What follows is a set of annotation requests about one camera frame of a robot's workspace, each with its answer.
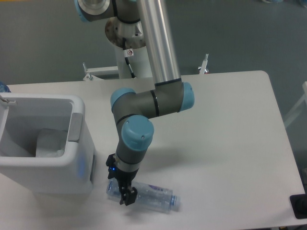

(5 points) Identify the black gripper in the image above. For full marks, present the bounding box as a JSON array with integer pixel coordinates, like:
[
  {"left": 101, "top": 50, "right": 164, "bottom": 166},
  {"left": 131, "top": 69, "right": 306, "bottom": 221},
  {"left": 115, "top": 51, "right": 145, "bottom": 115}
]
[{"left": 106, "top": 154, "right": 138, "bottom": 206}]

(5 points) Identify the crushed clear plastic bottle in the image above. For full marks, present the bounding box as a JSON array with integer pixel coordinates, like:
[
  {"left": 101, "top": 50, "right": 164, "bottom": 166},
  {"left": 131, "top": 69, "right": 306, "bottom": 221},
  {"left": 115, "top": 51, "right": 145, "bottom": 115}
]
[{"left": 106, "top": 179, "right": 181, "bottom": 213}]

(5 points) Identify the white paper tissue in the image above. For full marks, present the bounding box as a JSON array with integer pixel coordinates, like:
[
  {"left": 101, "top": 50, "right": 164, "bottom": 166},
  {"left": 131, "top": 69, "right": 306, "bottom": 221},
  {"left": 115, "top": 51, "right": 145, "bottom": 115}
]
[{"left": 35, "top": 129, "right": 68, "bottom": 158}]

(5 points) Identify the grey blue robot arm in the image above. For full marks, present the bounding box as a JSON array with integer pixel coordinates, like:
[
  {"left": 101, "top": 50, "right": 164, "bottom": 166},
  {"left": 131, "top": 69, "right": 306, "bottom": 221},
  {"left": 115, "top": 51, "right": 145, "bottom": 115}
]
[{"left": 75, "top": 0, "right": 195, "bottom": 205}]

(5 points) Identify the white trash can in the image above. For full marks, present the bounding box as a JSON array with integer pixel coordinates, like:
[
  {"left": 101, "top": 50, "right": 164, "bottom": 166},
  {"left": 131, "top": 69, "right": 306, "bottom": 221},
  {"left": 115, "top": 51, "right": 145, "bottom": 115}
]
[{"left": 0, "top": 92, "right": 95, "bottom": 194}]

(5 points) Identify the black device at table edge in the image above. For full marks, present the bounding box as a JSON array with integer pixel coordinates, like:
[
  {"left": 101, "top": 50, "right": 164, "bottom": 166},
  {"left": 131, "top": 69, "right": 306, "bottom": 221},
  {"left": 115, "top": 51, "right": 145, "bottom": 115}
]
[{"left": 290, "top": 194, "right": 307, "bottom": 219}]

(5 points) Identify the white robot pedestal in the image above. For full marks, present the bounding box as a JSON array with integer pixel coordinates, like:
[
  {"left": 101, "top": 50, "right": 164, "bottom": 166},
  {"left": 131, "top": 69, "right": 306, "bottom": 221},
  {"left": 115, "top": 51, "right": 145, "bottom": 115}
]
[{"left": 82, "top": 19, "right": 154, "bottom": 81}]

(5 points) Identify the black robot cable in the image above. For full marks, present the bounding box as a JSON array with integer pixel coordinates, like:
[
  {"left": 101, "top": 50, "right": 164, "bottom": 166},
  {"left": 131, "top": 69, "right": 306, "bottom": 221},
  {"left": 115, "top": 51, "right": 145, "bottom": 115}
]
[{"left": 121, "top": 37, "right": 137, "bottom": 79}]

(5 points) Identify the white bracket with red caster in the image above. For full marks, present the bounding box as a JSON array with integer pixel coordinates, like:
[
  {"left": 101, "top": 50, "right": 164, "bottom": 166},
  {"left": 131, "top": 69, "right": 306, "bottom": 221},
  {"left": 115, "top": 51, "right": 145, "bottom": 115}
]
[{"left": 198, "top": 54, "right": 209, "bottom": 74}]

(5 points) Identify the white frame at right edge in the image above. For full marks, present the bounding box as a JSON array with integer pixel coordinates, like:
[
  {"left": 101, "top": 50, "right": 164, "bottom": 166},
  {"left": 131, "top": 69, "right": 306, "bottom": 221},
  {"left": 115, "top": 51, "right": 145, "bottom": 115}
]
[{"left": 283, "top": 81, "right": 307, "bottom": 129}]

